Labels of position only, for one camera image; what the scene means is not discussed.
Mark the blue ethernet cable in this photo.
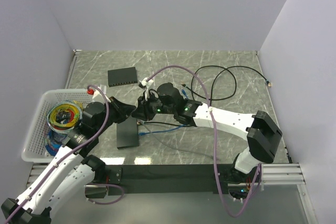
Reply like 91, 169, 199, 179
138, 90, 188, 137

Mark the bundle of coloured wires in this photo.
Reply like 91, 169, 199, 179
44, 99, 85, 154

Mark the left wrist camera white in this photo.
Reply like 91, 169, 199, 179
87, 84, 110, 103

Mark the aluminium rail frame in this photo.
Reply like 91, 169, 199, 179
261, 163, 306, 185

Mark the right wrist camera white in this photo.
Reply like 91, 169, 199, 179
139, 78, 154, 101

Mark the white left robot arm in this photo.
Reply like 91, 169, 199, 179
1, 97, 135, 223

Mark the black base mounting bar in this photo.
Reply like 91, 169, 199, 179
86, 164, 237, 200

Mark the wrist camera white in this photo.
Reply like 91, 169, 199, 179
87, 84, 110, 103
139, 78, 154, 101

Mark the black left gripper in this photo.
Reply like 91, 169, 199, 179
95, 95, 137, 135

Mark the dark grey network switch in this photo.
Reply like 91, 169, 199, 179
117, 117, 140, 150

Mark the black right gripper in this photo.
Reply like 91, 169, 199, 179
131, 91, 176, 122

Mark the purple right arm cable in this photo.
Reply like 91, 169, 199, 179
146, 65, 263, 218

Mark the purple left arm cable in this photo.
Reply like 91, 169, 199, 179
5, 84, 125, 222

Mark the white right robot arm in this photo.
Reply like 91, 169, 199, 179
132, 80, 282, 182

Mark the long black ethernet cable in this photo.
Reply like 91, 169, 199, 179
136, 66, 274, 126

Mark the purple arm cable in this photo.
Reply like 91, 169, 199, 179
146, 65, 263, 218
5, 84, 125, 222

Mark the white plastic mesh basket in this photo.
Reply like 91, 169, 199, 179
21, 89, 92, 163

